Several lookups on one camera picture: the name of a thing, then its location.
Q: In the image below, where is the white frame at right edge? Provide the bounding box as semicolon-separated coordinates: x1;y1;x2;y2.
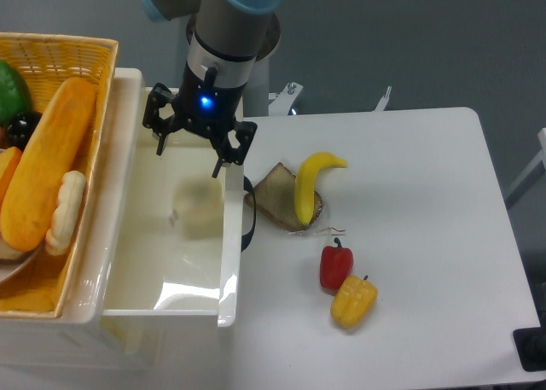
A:
504;128;545;210

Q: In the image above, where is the black device at table edge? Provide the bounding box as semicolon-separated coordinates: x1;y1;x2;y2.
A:
513;327;545;372

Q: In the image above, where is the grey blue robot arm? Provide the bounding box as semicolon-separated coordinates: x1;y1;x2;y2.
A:
141;0;281;168

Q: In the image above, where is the yellow wicker basket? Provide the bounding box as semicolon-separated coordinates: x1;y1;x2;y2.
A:
1;32;119;320

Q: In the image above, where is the brown bread slice in wrap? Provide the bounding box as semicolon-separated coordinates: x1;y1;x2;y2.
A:
245;162;323;232

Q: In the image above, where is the black drawer handle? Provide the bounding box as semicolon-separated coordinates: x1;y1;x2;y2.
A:
241;175;258;253

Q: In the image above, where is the orange fruit piece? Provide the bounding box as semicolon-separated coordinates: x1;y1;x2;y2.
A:
0;147;22;205

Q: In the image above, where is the red bell pepper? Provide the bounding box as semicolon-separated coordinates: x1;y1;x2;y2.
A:
319;236;354;290

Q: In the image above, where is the orange baguette loaf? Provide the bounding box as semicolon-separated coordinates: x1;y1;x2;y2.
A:
1;77;96;253

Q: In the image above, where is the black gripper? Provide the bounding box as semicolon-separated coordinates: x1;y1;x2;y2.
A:
142;63;258;178

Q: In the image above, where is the white drawer cabinet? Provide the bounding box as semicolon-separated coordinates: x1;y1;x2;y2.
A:
1;68;235;389

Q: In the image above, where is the white plate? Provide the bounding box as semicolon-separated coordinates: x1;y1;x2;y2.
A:
1;240;44;282

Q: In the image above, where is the dark purple grape cluster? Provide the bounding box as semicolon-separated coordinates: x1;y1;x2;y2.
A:
5;111;42;151

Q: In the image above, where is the white open upper drawer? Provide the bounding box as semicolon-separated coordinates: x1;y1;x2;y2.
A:
101;81;244;328

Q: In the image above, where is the yellow bell pepper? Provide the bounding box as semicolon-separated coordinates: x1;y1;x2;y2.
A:
330;275;378;329

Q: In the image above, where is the cream twisted bread roll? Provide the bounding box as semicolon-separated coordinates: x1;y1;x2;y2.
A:
45;171;86;256

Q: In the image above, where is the yellow banana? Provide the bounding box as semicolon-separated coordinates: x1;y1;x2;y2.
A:
293;151;347;226

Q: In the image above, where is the green avocado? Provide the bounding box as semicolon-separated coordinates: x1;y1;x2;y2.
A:
0;60;33;126

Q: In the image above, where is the pale cream pear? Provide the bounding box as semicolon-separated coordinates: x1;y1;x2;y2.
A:
171;176;224;240

